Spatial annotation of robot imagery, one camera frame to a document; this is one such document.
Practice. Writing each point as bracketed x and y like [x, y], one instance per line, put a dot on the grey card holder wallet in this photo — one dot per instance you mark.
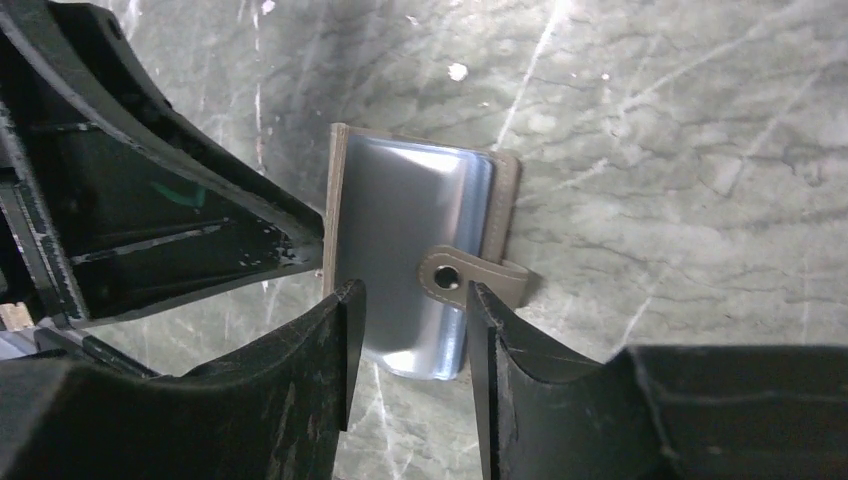
[417, 222]

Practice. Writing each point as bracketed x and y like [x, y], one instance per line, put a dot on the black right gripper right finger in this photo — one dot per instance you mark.
[544, 411]

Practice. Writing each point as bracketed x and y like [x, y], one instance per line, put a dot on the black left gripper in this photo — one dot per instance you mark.
[113, 205]

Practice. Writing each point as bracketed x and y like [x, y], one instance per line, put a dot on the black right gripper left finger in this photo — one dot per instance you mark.
[271, 409]

